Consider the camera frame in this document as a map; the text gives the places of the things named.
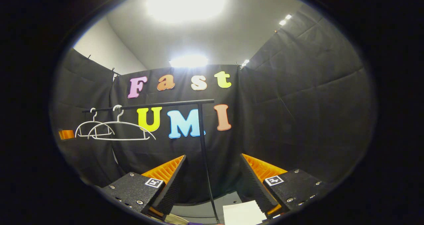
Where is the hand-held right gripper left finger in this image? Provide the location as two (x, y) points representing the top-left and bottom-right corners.
(101, 155), (187, 219)

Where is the large ceiling light panel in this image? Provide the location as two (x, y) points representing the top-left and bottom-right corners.
(146, 0), (227, 22)

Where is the black clothes rack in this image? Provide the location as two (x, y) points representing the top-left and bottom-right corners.
(82, 99), (221, 224)

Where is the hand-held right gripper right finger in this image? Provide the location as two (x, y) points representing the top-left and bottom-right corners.
(240, 153), (328, 219)

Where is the white paper sheet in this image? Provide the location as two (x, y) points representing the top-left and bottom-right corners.
(223, 200), (267, 225)

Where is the white plastic hanger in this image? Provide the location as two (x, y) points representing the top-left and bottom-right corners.
(87, 105), (156, 141)
(75, 108), (115, 139)

